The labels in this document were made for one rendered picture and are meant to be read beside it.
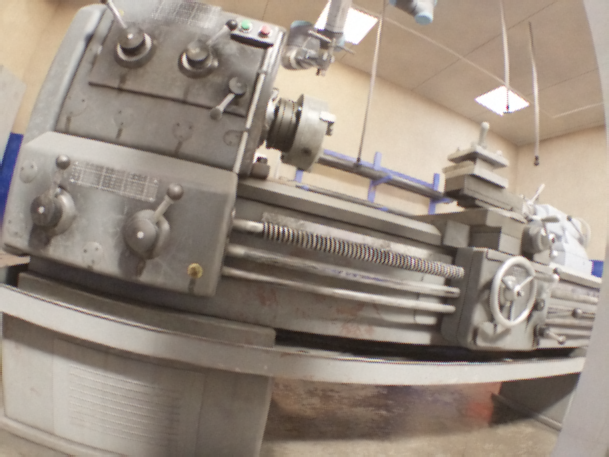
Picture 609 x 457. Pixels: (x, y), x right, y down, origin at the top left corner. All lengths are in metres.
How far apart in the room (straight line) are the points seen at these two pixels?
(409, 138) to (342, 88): 1.21
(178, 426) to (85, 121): 0.81
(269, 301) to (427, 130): 4.68
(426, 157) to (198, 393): 4.76
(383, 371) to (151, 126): 0.84
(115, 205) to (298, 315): 0.54
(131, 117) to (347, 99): 4.12
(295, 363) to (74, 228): 0.56
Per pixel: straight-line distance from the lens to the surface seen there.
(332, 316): 0.96
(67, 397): 0.99
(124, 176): 0.74
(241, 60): 0.94
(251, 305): 0.90
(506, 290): 1.02
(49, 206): 0.73
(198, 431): 0.96
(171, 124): 0.89
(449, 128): 5.65
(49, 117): 1.01
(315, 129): 1.08
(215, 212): 0.71
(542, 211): 1.86
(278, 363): 0.77
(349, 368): 0.83
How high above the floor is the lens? 0.68
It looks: 4 degrees up
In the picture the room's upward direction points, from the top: 12 degrees clockwise
